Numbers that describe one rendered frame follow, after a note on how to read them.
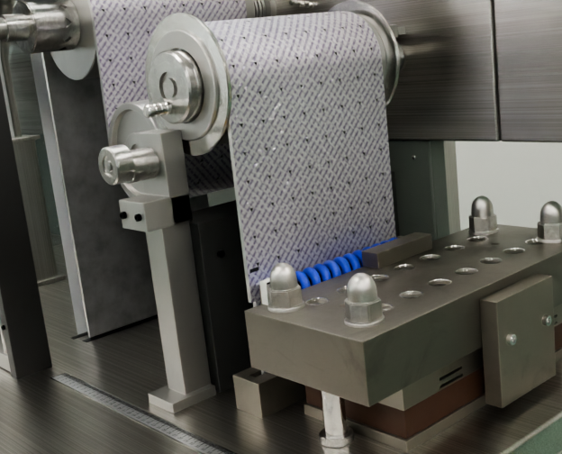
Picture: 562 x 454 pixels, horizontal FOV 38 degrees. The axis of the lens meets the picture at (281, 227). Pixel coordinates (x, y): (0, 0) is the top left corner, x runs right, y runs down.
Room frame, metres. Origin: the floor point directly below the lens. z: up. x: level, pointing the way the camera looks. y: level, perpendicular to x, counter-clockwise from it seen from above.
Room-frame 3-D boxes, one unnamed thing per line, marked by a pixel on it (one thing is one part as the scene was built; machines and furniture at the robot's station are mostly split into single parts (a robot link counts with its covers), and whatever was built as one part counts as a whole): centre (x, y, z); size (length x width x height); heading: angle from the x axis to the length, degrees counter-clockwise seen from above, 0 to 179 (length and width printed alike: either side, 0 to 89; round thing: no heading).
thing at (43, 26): (1.06, 0.26, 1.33); 0.06 x 0.06 x 0.06; 40
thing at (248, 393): (0.92, -0.05, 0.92); 0.28 x 0.04 x 0.04; 130
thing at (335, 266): (0.90, -0.07, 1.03); 0.21 x 0.04 x 0.03; 130
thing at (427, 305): (0.85, -0.16, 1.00); 0.40 x 0.16 x 0.06; 130
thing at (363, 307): (0.71, -0.07, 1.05); 0.04 x 0.04 x 0.04
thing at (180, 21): (0.88, 0.08, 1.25); 0.15 x 0.01 x 0.15; 40
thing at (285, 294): (0.78, 0.00, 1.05); 0.04 x 0.04 x 0.04
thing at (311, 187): (0.91, -0.05, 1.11); 0.23 x 0.01 x 0.18; 130
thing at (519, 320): (0.79, -0.23, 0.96); 0.10 x 0.03 x 0.11; 130
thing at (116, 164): (0.86, 0.16, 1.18); 0.04 x 0.02 x 0.04; 40
